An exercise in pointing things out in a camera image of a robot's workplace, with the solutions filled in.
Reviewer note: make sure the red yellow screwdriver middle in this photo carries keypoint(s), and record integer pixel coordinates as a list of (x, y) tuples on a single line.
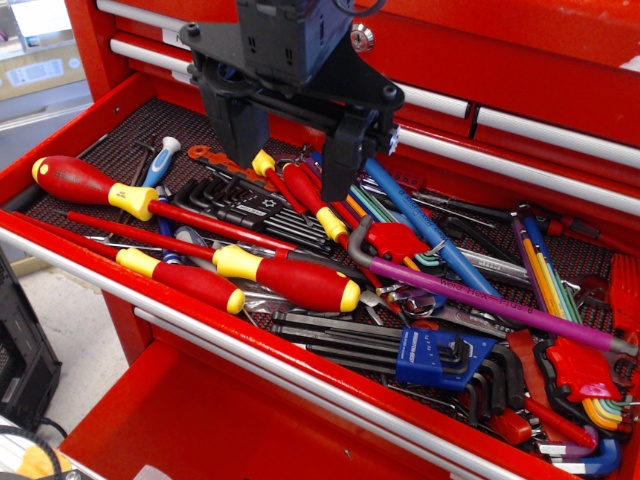
[(308, 285)]

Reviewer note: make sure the orange flat gauge tool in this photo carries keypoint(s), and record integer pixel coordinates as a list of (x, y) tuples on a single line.
[(204, 154)]

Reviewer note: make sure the blue holder hex key set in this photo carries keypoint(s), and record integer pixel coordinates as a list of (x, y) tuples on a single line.
[(481, 367)]

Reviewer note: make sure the red holder hex set right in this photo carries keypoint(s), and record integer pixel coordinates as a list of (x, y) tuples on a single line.
[(578, 378)]

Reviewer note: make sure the thin red yellow screwdriver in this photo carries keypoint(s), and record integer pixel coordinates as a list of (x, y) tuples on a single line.
[(265, 165)]

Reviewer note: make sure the silver wrench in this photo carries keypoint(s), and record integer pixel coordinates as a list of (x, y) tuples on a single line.
[(425, 306)]

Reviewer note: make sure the red yellow screwdriver front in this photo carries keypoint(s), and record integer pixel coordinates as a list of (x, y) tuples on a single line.
[(199, 283)]

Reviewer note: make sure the black hex key set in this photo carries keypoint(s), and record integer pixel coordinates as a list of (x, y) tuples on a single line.
[(237, 202)]

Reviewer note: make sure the open red drawer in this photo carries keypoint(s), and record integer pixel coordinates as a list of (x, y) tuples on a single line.
[(125, 135)]

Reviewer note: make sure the blue white precision screwdriver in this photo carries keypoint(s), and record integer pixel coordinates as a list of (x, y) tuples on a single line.
[(161, 163)]

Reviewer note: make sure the black box on floor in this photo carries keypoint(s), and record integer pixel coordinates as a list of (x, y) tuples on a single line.
[(30, 370)]

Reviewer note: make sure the red tool cabinet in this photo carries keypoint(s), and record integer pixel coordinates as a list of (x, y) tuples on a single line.
[(505, 101)]

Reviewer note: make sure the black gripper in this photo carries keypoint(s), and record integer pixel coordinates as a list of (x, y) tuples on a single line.
[(294, 59)]

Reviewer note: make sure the small red yellow screwdriver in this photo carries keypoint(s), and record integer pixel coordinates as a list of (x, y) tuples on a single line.
[(305, 188)]

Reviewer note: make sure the blue Allen key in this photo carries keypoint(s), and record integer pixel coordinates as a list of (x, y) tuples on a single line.
[(428, 228)]

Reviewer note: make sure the violet Allen key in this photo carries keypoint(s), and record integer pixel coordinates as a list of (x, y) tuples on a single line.
[(490, 303)]

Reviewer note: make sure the red holder colourful hex set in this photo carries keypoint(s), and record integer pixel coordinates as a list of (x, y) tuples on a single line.
[(393, 241)]

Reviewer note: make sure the large red yellow screwdriver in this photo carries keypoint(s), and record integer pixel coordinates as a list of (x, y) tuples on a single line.
[(76, 181)]

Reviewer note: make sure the silver cabinet lock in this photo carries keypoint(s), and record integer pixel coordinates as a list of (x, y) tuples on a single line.
[(362, 38)]

